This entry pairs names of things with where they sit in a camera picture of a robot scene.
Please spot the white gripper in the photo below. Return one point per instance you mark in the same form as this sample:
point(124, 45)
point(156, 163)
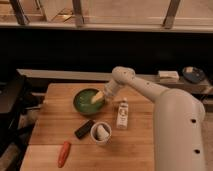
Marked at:
point(110, 91)

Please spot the green ceramic bowl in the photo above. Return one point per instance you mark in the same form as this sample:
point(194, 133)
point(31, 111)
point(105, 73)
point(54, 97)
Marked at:
point(82, 102)

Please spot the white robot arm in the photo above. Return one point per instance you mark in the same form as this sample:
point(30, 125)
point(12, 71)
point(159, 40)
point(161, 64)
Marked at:
point(177, 121)

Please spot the white bottle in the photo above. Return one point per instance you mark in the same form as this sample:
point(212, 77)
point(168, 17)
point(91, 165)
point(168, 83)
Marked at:
point(122, 115)

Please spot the white cup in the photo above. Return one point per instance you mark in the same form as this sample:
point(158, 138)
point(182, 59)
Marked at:
point(93, 133)

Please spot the black rectangular block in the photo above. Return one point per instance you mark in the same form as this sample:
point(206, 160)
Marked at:
point(84, 129)

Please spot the white object inside cup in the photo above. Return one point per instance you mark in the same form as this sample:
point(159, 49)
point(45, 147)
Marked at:
point(102, 133)

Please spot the orange carrot toy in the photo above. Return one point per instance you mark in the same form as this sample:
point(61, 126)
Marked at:
point(64, 152)

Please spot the white box on ledge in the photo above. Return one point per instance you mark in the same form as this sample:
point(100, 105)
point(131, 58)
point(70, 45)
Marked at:
point(168, 75)

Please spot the black chair at left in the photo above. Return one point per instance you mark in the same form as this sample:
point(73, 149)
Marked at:
point(14, 98)

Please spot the dark plate on ledge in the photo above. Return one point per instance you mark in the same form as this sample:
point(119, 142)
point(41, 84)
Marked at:
point(193, 74)

